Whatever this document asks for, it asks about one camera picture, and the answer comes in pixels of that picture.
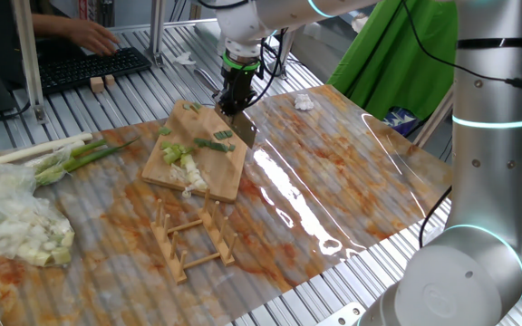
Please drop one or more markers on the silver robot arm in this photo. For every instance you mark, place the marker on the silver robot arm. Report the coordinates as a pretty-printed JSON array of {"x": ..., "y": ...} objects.
[{"x": 496, "y": 158}]

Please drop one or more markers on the long white leek stalk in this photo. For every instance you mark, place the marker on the long white leek stalk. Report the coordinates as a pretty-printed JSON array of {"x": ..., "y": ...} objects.
[{"x": 39, "y": 147}]

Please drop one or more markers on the marble pattern plastic mat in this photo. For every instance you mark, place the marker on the marble pattern plastic mat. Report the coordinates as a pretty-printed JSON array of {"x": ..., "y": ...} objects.
[{"x": 107, "y": 280}]

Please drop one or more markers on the black keyboard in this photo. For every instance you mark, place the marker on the black keyboard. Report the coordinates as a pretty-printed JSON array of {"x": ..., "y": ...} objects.
[{"x": 89, "y": 68}]

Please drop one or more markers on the black flat device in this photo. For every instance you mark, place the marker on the black flat device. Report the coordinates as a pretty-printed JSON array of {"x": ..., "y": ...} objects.
[{"x": 59, "y": 47}]

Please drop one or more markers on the red white box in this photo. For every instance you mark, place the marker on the red white box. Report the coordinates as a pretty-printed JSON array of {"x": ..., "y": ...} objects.
[{"x": 89, "y": 11}]

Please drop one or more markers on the crumpled white tissue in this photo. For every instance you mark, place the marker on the crumpled white tissue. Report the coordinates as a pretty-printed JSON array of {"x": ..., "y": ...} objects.
[
  {"x": 184, "y": 59},
  {"x": 304, "y": 102}
]

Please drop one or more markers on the wooden cutting board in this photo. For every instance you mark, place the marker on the wooden cutting board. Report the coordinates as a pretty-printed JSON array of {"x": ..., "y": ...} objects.
[{"x": 225, "y": 172}]

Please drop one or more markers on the wooden peg rack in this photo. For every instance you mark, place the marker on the wooden peg rack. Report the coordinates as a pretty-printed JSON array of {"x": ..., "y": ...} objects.
[{"x": 170, "y": 249}]

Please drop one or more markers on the small wooden block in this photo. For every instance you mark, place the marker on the small wooden block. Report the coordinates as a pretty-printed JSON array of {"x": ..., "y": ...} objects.
[
  {"x": 97, "y": 84},
  {"x": 109, "y": 80}
]

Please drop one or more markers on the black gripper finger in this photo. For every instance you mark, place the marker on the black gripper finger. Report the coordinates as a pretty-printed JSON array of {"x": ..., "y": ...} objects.
[
  {"x": 240, "y": 106},
  {"x": 225, "y": 106}
]

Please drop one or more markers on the bundle of green scallions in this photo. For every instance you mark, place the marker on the bundle of green scallions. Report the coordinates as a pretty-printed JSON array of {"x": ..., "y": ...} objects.
[{"x": 80, "y": 160}]

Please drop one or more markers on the steel cleaver knife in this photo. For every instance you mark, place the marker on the steel cleaver knife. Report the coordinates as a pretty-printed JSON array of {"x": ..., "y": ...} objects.
[{"x": 245, "y": 129}]

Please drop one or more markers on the chopped scallion pieces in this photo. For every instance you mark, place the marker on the chopped scallion pieces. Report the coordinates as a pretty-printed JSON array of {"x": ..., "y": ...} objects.
[{"x": 190, "y": 169}]

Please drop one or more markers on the aluminium frame post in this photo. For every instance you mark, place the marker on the aluminium frame post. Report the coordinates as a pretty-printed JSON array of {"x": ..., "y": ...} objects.
[
  {"x": 433, "y": 117},
  {"x": 157, "y": 31},
  {"x": 32, "y": 68}
]

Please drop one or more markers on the blue patterned bag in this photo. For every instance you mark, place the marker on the blue patterned bag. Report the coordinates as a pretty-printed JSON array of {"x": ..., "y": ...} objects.
[{"x": 400, "y": 121}]

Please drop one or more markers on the green cloth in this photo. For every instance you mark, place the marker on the green cloth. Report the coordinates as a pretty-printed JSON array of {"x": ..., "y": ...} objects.
[{"x": 401, "y": 59}]

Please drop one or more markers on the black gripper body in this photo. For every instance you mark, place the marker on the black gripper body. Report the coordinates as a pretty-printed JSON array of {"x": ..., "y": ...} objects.
[{"x": 238, "y": 83}]

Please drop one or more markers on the plastic bag of chopped scallions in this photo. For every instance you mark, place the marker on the plastic bag of chopped scallions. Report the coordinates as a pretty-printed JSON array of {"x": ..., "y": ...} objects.
[{"x": 12, "y": 217}]

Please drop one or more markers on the person's hand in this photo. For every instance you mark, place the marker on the person's hand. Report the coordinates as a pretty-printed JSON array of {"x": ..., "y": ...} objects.
[{"x": 93, "y": 36}]

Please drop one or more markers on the silver robot mounting plate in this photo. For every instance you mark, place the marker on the silver robot mounting plate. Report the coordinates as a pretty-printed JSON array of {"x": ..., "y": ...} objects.
[{"x": 342, "y": 314}]

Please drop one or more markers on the person's bare forearm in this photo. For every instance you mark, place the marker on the person's bare forearm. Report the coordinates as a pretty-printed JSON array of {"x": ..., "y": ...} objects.
[{"x": 50, "y": 25}]

